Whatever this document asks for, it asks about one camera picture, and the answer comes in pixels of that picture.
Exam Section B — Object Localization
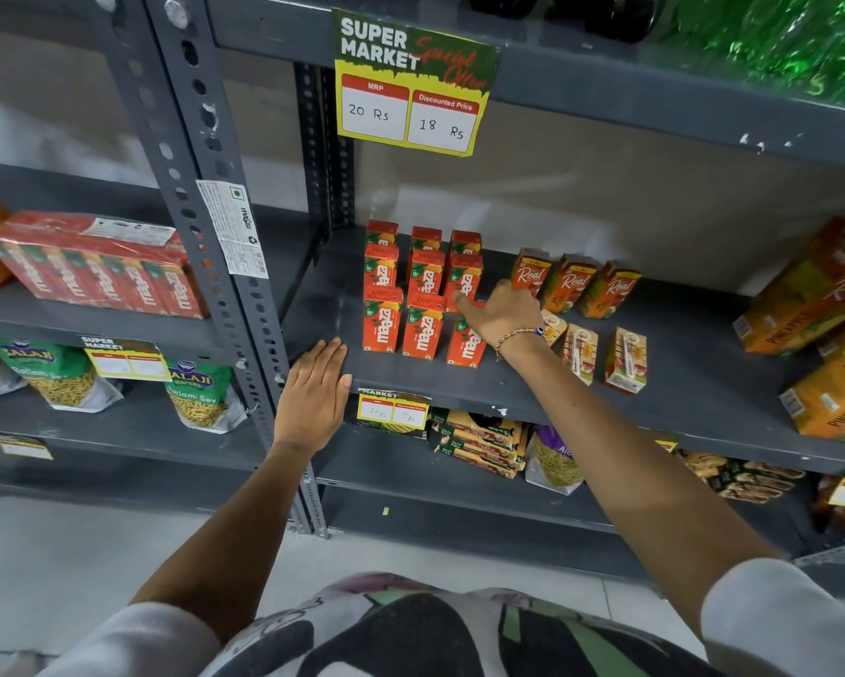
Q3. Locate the person's right hand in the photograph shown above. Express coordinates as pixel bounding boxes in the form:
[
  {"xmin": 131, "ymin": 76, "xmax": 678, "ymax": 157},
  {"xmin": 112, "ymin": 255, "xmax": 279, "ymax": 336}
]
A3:
[{"xmin": 454, "ymin": 279, "xmax": 547, "ymax": 353}]

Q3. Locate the person's left hand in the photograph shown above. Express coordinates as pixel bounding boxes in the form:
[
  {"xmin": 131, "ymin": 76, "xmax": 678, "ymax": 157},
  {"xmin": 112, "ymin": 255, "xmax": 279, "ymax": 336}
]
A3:
[{"xmin": 273, "ymin": 337, "xmax": 353, "ymax": 455}]

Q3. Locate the person's left forearm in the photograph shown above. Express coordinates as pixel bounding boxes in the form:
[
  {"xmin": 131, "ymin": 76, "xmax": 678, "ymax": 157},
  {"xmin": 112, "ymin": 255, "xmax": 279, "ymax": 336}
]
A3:
[{"xmin": 130, "ymin": 440, "xmax": 319, "ymax": 646}]

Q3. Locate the person's right forearm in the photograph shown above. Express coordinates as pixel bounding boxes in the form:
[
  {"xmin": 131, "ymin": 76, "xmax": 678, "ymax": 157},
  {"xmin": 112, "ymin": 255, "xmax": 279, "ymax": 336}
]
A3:
[{"xmin": 496, "ymin": 334, "xmax": 784, "ymax": 637}]

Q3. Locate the group of red juice cartons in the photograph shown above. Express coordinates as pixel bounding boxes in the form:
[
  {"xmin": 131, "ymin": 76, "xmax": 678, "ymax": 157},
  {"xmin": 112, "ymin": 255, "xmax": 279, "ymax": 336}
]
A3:
[{"xmin": 361, "ymin": 220, "xmax": 491, "ymax": 370}]

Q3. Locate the stack of green yellow packs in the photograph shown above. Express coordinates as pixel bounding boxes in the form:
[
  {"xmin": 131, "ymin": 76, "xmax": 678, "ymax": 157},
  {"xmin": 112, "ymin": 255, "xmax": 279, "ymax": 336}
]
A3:
[{"xmin": 429, "ymin": 409, "xmax": 531, "ymax": 480}]

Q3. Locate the purple white snack packet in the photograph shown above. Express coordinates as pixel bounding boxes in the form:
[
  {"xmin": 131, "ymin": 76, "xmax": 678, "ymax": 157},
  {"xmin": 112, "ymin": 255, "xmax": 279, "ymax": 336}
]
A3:
[{"xmin": 524, "ymin": 425, "xmax": 585, "ymax": 497}]

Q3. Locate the white label sticker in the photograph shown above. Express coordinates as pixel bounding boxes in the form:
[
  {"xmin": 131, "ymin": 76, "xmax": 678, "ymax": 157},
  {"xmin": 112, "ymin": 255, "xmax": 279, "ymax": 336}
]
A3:
[{"xmin": 195, "ymin": 179, "xmax": 270, "ymax": 280}]

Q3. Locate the grey metal shelf rack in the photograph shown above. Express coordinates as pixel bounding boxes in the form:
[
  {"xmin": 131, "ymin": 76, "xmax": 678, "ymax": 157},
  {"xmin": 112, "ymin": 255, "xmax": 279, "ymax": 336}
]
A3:
[
  {"xmin": 0, "ymin": 0, "xmax": 312, "ymax": 533},
  {"xmin": 144, "ymin": 0, "xmax": 845, "ymax": 601}
]

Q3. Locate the large green yellow price sign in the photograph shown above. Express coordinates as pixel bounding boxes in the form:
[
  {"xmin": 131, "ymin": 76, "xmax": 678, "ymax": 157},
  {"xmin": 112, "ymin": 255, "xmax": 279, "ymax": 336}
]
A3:
[{"xmin": 331, "ymin": 8, "xmax": 501, "ymax": 158}]

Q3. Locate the patterned shirt with white sleeves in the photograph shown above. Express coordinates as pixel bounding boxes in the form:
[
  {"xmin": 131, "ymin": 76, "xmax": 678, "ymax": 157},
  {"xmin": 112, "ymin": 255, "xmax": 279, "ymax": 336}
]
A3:
[{"xmin": 0, "ymin": 557, "xmax": 845, "ymax": 677}]

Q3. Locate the shrink-wrapped pack of red cartons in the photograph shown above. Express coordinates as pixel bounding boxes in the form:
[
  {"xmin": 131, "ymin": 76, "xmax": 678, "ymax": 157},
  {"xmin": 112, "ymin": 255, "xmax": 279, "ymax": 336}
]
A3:
[{"xmin": 0, "ymin": 210, "xmax": 209, "ymax": 321}]

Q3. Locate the black round object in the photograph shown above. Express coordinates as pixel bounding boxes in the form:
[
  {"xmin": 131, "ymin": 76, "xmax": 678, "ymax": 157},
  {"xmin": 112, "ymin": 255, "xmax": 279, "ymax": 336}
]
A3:
[
  {"xmin": 468, "ymin": 0, "xmax": 540, "ymax": 21},
  {"xmin": 552, "ymin": 0, "xmax": 667, "ymax": 45}
]

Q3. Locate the pile of dark brown packs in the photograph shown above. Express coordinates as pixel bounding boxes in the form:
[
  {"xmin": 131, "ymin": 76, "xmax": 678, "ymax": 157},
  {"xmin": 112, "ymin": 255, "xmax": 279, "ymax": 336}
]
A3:
[{"xmin": 678, "ymin": 450, "xmax": 806, "ymax": 505}]

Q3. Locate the shiny green foil decoration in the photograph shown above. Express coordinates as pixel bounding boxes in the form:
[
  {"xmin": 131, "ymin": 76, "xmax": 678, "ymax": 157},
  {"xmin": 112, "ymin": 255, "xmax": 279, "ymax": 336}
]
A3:
[{"xmin": 665, "ymin": 0, "xmax": 845, "ymax": 111}]

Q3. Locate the beaded bracelet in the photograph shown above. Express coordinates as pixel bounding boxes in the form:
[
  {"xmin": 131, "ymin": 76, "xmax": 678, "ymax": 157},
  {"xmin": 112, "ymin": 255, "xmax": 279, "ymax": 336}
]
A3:
[{"xmin": 494, "ymin": 327, "xmax": 549, "ymax": 363}]

